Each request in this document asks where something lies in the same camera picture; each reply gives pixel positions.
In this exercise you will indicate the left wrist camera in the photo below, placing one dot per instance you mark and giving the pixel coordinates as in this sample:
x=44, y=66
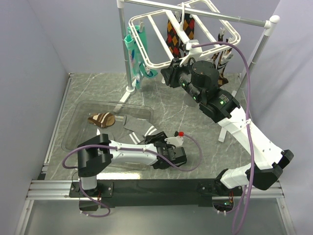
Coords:
x=177, y=140

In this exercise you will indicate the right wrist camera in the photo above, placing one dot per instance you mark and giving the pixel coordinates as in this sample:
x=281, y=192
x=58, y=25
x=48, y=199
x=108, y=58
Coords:
x=190, y=51

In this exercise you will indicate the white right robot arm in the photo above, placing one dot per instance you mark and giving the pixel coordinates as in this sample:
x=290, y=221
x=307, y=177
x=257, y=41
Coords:
x=200, y=80

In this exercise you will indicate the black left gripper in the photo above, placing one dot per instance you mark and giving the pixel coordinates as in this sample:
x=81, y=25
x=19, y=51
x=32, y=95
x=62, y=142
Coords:
x=160, y=137

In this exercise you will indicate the white clip sock hanger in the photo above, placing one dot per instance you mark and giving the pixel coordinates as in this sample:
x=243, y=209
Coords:
x=177, y=23

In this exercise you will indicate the brown argyle sock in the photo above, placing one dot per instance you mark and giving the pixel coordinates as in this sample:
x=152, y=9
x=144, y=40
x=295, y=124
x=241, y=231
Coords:
x=214, y=59
x=102, y=120

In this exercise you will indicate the brown argyle hanging sock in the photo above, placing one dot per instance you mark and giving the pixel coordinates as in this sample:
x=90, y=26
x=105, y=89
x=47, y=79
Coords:
x=214, y=59

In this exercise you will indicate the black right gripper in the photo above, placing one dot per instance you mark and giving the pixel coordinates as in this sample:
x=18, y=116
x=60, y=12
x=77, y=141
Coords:
x=175, y=69

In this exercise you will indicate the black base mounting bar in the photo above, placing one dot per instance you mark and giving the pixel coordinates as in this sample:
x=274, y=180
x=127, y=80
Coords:
x=158, y=192

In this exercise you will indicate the clear plastic bin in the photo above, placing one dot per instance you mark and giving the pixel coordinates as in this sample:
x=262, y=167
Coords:
x=80, y=130

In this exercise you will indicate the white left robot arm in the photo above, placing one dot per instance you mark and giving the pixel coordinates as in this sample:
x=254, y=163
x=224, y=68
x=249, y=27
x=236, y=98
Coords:
x=97, y=153

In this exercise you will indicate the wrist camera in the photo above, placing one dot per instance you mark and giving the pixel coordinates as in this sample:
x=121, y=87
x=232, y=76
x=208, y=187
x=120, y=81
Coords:
x=190, y=51
x=177, y=140

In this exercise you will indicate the red yellow argyle sock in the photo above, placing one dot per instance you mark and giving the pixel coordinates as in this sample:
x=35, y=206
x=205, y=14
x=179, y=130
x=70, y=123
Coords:
x=173, y=41

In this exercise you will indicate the aluminium frame rail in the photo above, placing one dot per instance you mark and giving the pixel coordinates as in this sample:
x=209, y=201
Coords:
x=46, y=189

